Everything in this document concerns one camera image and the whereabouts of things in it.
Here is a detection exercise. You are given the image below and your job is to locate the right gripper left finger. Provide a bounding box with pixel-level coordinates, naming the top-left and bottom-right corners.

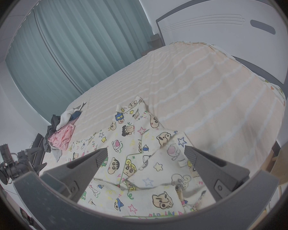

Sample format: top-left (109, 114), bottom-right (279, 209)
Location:
top-left (41, 148), bottom-right (109, 203)

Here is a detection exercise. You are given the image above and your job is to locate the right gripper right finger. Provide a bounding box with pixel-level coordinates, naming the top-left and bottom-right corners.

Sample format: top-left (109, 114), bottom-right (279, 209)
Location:
top-left (184, 146), bottom-right (250, 205)

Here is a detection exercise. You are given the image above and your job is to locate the white printed pyjama top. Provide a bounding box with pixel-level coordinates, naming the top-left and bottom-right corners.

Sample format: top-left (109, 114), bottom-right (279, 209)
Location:
top-left (67, 95), bottom-right (222, 218)

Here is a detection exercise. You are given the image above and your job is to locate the pile of clothes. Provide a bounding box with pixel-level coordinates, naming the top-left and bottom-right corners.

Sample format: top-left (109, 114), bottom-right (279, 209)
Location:
top-left (45, 102), bottom-right (87, 163)

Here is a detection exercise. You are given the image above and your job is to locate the light grey knitted garment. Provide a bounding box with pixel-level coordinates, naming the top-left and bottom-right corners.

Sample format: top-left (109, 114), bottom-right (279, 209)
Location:
top-left (52, 148), bottom-right (63, 163)

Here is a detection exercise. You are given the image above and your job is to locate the black chest of drawers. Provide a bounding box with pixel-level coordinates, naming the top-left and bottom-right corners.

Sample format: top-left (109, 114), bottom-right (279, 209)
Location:
top-left (30, 133), bottom-right (45, 165)

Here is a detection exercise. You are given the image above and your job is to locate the pink garment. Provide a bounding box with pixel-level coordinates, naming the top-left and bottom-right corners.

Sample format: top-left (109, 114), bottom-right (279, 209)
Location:
top-left (48, 124), bottom-right (76, 151)

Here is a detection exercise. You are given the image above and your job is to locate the bed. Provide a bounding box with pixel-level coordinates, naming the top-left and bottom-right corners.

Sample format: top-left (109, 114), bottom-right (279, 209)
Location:
top-left (44, 0), bottom-right (288, 218)

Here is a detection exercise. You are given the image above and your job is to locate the blue-green curtain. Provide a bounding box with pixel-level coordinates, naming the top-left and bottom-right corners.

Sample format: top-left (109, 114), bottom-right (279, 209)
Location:
top-left (34, 0), bottom-right (152, 95)
top-left (5, 10), bottom-right (84, 127)

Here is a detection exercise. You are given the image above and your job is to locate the grey bedside table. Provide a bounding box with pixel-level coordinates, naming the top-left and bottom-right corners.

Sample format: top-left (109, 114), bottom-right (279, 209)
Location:
top-left (142, 34), bottom-right (164, 56)

